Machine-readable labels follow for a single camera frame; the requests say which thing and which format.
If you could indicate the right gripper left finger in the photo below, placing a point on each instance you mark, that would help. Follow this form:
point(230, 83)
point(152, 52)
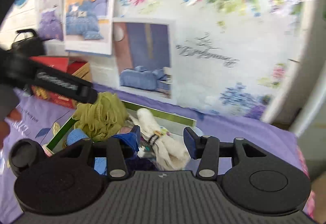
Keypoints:
point(119, 148)

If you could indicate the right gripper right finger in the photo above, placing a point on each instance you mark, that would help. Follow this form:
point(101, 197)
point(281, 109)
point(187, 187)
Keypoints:
point(205, 148)

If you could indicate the dark purple scrunchie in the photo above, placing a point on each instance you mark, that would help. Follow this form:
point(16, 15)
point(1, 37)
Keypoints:
point(136, 163)

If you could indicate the blue yarn bundle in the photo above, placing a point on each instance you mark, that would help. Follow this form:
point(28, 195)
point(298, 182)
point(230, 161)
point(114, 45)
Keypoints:
point(80, 139)

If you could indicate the white fluffy towel roll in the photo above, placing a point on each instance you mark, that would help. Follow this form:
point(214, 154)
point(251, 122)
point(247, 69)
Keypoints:
point(171, 154)

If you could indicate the olive mesh bath pouf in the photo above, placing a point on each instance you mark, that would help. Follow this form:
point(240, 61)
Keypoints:
point(103, 119)

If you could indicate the black portable speaker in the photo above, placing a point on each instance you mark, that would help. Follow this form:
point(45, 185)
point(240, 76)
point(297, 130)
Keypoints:
point(32, 45)

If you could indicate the green cardboard box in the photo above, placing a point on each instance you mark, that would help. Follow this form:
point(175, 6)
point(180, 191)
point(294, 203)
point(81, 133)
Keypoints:
point(173, 122)

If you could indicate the purple floral tablecloth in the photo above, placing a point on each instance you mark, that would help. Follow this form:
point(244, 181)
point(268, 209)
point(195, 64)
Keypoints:
point(38, 117)

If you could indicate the red cracker box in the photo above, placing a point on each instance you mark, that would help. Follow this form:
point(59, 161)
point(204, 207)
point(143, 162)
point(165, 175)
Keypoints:
point(64, 68)

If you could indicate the purple bedding poster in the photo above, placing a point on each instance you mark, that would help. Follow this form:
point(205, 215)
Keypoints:
point(49, 17)

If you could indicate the black lidded travel cup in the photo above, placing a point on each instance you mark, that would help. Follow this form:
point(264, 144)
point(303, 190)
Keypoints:
point(24, 154)

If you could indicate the dark blue bedding poster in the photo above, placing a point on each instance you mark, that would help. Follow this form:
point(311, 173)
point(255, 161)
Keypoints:
point(142, 48)

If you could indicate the floral white banner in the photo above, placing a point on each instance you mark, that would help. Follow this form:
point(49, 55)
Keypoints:
point(229, 56)

